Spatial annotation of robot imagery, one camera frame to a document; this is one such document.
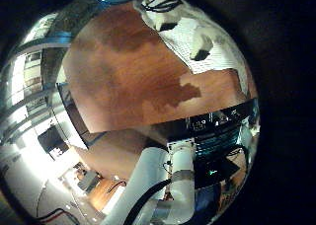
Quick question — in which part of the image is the striped shirt person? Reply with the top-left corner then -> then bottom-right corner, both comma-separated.
154,1 -> 251,98

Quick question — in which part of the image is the equipment rack with blue lights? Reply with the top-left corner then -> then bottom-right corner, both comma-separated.
186,117 -> 243,159

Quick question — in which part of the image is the black flat monitor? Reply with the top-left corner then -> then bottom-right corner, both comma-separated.
37,124 -> 71,161

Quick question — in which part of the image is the black computer box green light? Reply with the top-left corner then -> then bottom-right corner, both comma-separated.
194,155 -> 241,189

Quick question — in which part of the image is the wooden side desk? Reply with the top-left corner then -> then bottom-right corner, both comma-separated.
86,177 -> 127,213

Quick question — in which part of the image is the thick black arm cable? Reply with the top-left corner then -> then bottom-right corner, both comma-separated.
121,178 -> 173,225

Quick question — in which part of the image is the red and black wire pair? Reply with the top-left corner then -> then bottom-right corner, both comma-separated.
34,206 -> 80,225

